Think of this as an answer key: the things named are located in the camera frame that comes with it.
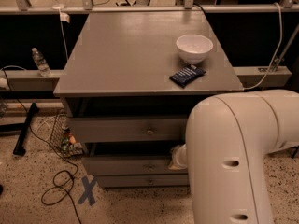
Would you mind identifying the grey drawer cabinet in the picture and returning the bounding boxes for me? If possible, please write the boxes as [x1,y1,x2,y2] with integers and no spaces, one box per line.
[53,10,245,189]

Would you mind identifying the grey top drawer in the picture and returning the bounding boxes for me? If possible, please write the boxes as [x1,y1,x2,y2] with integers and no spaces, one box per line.
[67,117,187,143]

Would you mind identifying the black floor cable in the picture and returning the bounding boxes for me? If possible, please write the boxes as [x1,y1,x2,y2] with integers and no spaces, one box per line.
[1,68,83,224]

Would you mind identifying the white hanging cable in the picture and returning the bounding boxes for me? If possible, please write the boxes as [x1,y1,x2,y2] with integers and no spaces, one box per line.
[242,2,285,91]

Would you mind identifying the black bar on floor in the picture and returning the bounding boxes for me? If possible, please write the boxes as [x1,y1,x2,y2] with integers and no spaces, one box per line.
[13,103,38,156]

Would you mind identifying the grey bottom drawer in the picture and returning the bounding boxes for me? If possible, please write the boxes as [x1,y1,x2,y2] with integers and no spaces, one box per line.
[97,175,189,188]

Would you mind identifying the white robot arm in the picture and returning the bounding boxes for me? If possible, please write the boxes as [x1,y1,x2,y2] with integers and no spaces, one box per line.
[170,90,299,224]

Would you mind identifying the grey metal railing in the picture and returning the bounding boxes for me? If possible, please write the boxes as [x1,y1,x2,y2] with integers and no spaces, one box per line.
[1,0,299,91]

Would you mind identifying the grey drawer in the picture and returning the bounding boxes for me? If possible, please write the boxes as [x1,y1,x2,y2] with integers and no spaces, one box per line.
[82,156,187,175]
[97,175,189,188]
[67,117,187,143]

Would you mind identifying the white ceramic bowl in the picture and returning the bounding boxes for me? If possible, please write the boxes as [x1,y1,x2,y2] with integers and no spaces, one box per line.
[176,35,214,64]

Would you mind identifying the dark blue snack packet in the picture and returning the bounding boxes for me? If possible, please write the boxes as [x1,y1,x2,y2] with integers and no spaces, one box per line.
[169,64,206,88]

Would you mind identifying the white lamp with cord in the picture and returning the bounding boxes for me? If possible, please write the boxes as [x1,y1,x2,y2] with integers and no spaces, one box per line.
[52,0,70,58]

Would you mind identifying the wire mesh basket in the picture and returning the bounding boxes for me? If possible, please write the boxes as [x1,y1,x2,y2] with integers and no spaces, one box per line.
[50,114,83,157]

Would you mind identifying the blue tape cross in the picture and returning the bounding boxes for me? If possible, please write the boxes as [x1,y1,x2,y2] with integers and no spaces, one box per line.
[78,176,96,206]

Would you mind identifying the clear plastic water bottle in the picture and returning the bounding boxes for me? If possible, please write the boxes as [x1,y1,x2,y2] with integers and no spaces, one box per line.
[32,48,50,77]

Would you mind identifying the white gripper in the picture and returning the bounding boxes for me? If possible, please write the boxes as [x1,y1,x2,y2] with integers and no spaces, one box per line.
[168,145,188,170]

